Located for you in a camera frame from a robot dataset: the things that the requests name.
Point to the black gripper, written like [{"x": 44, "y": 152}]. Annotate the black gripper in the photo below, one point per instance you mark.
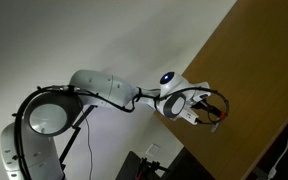
[{"x": 203, "y": 106}]

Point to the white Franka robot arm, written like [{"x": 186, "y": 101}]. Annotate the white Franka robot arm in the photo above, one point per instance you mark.
[{"x": 97, "y": 85}]

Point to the black panel object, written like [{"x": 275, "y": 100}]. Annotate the black panel object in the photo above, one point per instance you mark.
[{"x": 129, "y": 166}]

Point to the white wall outlet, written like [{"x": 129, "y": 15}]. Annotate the white wall outlet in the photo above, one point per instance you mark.
[{"x": 153, "y": 149}]

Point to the black articulated camera stand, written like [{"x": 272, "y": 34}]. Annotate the black articulated camera stand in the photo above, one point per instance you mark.
[{"x": 69, "y": 145}]

